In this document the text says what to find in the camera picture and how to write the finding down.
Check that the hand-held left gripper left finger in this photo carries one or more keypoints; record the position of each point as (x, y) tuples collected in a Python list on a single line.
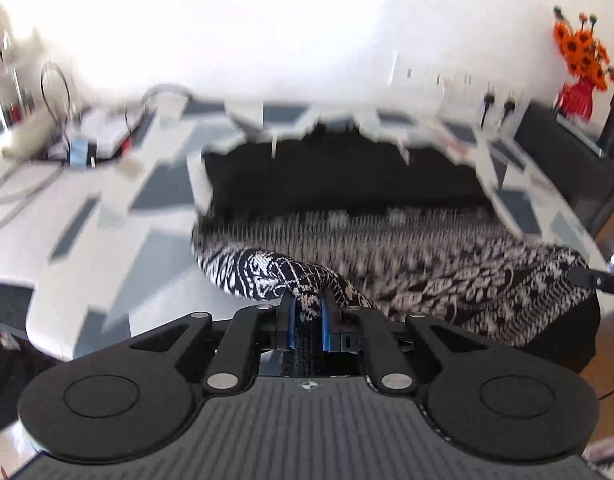
[(290, 320)]

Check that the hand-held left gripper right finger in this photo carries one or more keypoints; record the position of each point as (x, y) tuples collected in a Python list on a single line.
[(326, 320)]

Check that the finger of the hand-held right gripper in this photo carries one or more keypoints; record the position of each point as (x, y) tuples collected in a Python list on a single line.
[(587, 276)]

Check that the black white patterned sweater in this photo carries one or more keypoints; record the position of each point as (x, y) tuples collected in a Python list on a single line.
[(412, 270)]

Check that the black cabinet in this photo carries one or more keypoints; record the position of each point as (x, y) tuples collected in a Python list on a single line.
[(552, 160)]

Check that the red vase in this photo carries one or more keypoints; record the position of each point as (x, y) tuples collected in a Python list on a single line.
[(577, 100)]

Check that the black power plug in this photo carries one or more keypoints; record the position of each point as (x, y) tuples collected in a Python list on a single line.
[(488, 97), (509, 102)]

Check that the orange artificial flowers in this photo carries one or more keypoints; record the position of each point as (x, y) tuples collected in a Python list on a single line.
[(582, 50)]

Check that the white wall socket panel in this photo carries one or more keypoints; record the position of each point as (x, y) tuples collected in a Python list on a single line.
[(422, 77)]

